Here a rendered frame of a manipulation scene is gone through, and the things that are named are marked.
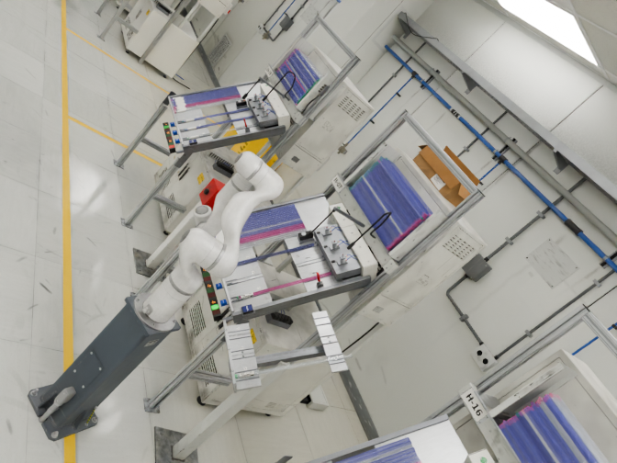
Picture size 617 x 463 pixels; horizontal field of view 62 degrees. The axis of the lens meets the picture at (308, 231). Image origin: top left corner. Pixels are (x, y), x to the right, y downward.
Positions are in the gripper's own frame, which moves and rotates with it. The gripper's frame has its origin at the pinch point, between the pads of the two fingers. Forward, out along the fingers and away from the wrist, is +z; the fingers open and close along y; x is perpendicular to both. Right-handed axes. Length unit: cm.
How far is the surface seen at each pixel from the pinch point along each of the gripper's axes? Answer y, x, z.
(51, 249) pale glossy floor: -59, -84, 23
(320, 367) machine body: 32, 47, 80
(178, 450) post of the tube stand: 61, -38, 63
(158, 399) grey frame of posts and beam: 36, -42, 54
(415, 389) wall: 26, 125, 164
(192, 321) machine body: -21, -18, 74
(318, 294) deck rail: 32, 45, 11
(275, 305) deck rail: 32.0, 23.4, 10.0
